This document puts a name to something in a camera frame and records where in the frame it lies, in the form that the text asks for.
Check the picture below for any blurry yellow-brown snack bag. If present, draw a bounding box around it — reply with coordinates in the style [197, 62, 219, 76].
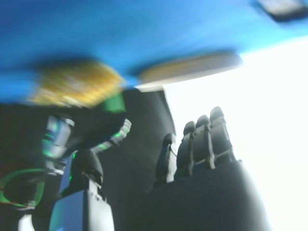
[26, 60, 126, 109]

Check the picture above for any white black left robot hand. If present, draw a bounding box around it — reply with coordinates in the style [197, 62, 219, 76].
[49, 106, 270, 231]

